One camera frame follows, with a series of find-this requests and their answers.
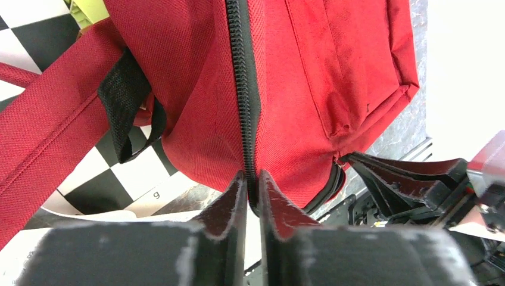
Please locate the black white chess mat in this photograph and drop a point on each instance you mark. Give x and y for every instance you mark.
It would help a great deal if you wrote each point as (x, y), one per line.
(33, 35)

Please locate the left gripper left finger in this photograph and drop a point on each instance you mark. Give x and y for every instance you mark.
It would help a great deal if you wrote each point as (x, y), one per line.
(229, 210)

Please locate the red student backpack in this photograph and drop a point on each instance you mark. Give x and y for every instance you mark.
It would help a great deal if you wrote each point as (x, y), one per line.
(289, 87)

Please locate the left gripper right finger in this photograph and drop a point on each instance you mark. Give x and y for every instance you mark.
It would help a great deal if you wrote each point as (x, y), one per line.
(298, 250)

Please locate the packaged ruler set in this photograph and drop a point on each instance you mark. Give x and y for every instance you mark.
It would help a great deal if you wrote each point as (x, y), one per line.
(125, 253)

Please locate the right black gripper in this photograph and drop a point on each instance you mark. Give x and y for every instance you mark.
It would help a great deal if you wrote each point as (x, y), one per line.
(470, 206)

